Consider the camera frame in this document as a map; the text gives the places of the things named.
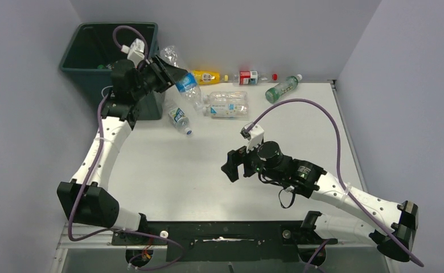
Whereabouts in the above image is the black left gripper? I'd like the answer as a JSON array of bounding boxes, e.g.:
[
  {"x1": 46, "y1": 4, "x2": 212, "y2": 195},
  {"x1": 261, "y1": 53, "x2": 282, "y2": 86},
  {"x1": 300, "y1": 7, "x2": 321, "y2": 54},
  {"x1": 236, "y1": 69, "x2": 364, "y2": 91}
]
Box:
[{"x1": 131, "y1": 55, "x2": 187, "y2": 100}]

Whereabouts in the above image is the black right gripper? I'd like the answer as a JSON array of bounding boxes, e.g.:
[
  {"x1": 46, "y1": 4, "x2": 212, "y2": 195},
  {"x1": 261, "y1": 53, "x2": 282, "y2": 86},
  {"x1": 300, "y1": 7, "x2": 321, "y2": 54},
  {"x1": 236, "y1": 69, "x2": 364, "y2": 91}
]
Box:
[{"x1": 221, "y1": 137, "x2": 282, "y2": 183}]

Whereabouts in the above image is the blue label crushed bottle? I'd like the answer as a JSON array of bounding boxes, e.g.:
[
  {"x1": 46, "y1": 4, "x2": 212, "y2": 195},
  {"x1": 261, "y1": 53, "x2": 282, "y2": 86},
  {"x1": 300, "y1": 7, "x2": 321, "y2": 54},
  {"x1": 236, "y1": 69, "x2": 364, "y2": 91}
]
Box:
[{"x1": 159, "y1": 45, "x2": 204, "y2": 111}]

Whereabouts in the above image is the blue green label water bottle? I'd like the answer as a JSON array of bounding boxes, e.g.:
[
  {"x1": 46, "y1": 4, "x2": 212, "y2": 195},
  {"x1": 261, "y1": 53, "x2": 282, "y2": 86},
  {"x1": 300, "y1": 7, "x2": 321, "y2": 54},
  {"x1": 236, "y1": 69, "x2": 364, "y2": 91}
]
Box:
[{"x1": 164, "y1": 100, "x2": 192, "y2": 136}]

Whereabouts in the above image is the white blue label tea bottle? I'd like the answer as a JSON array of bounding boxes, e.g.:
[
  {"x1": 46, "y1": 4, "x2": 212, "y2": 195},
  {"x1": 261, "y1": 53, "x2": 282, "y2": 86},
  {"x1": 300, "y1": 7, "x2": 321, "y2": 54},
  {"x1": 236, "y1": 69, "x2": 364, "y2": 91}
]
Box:
[{"x1": 202, "y1": 103, "x2": 249, "y2": 119}]

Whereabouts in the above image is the clear unlabelled bottle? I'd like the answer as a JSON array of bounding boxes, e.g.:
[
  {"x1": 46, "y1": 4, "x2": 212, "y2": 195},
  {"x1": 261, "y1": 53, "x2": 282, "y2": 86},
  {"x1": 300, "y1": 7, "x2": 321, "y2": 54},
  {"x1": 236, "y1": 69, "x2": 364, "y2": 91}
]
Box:
[{"x1": 203, "y1": 91, "x2": 248, "y2": 104}]

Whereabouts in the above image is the green tinted bottle white cap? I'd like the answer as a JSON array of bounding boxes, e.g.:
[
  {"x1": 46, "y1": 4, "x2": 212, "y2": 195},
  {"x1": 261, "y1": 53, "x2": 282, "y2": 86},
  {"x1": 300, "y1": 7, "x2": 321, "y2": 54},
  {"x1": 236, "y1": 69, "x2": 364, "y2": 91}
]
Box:
[{"x1": 265, "y1": 74, "x2": 303, "y2": 104}]

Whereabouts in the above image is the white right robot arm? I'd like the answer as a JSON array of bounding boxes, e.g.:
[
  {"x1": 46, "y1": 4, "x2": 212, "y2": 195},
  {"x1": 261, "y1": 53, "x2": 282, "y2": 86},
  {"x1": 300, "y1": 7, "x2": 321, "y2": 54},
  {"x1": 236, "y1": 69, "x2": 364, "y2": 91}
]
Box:
[{"x1": 221, "y1": 141, "x2": 418, "y2": 262}]

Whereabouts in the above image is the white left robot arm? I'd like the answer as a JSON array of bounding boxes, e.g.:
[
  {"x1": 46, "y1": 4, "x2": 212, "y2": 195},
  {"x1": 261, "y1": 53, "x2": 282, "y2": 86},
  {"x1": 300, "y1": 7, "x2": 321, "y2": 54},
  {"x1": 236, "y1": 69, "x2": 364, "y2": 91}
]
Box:
[{"x1": 56, "y1": 56, "x2": 189, "y2": 231}]

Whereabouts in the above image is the dark green trash bin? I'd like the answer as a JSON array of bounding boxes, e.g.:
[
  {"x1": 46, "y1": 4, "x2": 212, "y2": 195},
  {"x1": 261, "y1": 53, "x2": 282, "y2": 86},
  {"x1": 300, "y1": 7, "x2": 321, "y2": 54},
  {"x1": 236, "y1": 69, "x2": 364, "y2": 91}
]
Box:
[{"x1": 60, "y1": 22, "x2": 159, "y2": 108}]

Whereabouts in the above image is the yellow juice bottle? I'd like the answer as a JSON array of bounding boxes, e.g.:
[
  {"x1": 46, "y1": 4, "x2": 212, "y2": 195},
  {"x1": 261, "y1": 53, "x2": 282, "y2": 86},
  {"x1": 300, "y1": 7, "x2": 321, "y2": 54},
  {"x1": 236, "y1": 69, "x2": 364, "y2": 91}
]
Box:
[{"x1": 192, "y1": 70, "x2": 229, "y2": 85}]

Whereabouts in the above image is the red label bottle red cap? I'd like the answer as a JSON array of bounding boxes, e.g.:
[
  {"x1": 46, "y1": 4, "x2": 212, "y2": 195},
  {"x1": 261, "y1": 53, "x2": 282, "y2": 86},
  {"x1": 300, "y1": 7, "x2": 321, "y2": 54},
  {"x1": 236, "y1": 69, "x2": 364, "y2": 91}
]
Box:
[{"x1": 232, "y1": 71, "x2": 278, "y2": 85}]

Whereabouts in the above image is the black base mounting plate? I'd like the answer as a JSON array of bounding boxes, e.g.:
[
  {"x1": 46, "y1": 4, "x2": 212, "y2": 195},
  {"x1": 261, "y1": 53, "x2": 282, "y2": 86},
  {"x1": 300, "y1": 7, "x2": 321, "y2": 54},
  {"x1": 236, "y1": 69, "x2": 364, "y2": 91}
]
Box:
[{"x1": 112, "y1": 221, "x2": 323, "y2": 262}]

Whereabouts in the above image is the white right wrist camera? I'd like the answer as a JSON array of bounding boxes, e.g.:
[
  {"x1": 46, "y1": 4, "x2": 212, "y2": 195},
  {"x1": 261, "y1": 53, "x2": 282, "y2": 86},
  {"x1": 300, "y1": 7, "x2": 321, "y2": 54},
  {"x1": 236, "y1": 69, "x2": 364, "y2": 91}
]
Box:
[{"x1": 240, "y1": 123, "x2": 264, "y2": 153}]

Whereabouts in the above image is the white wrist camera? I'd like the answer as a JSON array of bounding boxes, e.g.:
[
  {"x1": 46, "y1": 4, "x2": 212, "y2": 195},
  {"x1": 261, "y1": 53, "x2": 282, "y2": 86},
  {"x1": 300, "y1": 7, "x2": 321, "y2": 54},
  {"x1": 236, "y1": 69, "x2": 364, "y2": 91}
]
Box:
[
  {"x1": 240, "y1": 123, "x2": 264, "y2": 153},
  {"x1": 121, "y1": 38, "x2": 146, "y2": 67}
]

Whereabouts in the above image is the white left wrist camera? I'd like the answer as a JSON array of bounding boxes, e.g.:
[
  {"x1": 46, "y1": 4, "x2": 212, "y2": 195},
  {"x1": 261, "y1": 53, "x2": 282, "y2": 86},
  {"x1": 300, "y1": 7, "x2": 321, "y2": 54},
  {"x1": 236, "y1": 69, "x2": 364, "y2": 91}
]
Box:
[{"x1": 121, "y1": 38, "x2": 146, "y2": 67}]

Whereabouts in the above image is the aluminium frame rail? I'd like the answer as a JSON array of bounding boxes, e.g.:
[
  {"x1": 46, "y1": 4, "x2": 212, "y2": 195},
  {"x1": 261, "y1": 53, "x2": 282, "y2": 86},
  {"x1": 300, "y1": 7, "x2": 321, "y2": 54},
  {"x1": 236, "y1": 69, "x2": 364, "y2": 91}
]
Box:
[{"x1": 50, "y1": 230, "x2": 401, "y2": 272}]

